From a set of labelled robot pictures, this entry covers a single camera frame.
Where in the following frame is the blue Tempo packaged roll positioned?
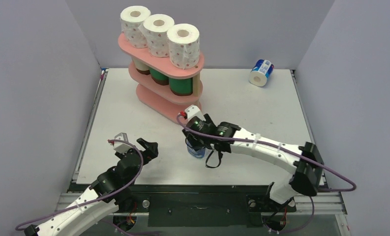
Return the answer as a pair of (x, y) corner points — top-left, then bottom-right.
(185, 140), (206, 159)

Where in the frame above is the green brown roll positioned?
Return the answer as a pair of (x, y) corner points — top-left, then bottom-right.
(150, 67), (169, 86)
(169, 78), (193, 96)

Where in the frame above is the pink three-tier wooden shelf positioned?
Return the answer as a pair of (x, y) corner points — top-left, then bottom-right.
(118, 33), (205, 123)

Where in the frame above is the cream brown paper roll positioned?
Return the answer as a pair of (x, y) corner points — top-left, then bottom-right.
(132, 58), (150, 75)

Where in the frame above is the blue white packaged roll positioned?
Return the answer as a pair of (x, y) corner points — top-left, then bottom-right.
(248, 59), (274, 87)

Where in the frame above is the white dotted toilet roll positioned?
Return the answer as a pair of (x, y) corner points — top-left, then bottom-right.
(141, 14), (175, 58)
(167, 24), (200, 69)
(120, 5), (151, 48)

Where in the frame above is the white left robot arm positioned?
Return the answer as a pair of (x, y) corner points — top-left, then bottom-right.
(23, 138), (158, 236)

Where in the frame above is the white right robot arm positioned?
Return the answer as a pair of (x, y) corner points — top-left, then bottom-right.
(178, 112), (324, 210)

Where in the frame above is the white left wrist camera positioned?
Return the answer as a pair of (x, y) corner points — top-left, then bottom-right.
(108, 132), (132, 154)

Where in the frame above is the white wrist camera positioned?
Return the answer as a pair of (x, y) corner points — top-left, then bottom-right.
(180, 105), (206, 121)
(108, 132), (132, 154)

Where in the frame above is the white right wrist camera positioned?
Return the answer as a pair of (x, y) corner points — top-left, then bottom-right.
(180, 105), (206, 121)

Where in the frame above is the aluminium table edge rail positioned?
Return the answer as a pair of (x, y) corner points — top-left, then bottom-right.
(71, 68), (109, 183)

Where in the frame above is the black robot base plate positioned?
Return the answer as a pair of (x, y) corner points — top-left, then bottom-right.
(114, 185), (297, 228)

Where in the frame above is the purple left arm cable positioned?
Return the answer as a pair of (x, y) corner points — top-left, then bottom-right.
(15, 139), (163, 236)

